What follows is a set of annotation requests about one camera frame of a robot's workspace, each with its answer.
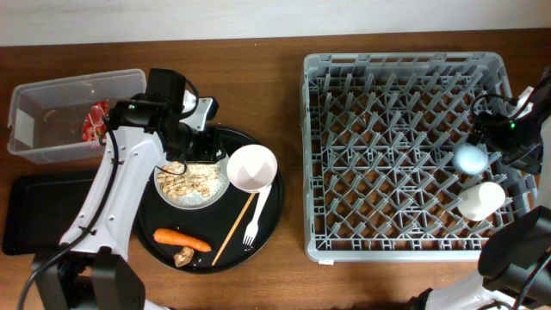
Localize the light blue cup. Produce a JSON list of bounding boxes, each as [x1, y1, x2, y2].
[[453, 144, 489, 176]]

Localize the grey round plate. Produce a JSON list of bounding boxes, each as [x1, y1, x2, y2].
[[153, 156, 230, 210]]

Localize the pink bowl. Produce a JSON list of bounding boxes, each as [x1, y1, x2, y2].
[[226, 144, 278, 193]]

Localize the cream white cup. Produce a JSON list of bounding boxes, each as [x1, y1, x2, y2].
[[457, 182, 506, 221]]

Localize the wooden chopstick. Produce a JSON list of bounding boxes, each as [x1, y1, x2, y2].
[[211, 193, 256, 267]]

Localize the white plastic fork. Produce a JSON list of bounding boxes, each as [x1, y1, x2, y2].
[[243, 185, 271, 246]]

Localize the orange carrot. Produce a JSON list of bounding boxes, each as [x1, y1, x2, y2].
[[153, 228, 212, 252]]

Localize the red snack wrapper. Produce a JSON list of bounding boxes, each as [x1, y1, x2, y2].
[[81, 101, 108, 142]]

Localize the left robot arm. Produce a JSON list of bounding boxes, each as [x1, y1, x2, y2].
[[18, 68, 226, 309]]

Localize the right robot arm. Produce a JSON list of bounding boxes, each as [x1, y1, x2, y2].
[[406, 69, 550, 310]]

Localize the grey plastic dishwasher rack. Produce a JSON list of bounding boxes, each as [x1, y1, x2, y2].
[[300, 52, 539, 264]]

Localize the clear plastic waste bin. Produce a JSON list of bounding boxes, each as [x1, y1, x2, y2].
[[7, 69, 146, 164]]

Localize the food scraps on plate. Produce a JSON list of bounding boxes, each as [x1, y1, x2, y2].
[[155, 162, 222, 201]]

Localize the round black serving tray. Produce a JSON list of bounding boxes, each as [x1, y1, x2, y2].
[[131, 125, 286, 275]]

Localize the brown food scrap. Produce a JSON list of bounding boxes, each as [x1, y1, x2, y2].
[[173, 246, 195, 268]]

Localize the black rectangular tray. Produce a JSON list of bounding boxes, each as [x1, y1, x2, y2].
[[2, 170, 96, 256]]

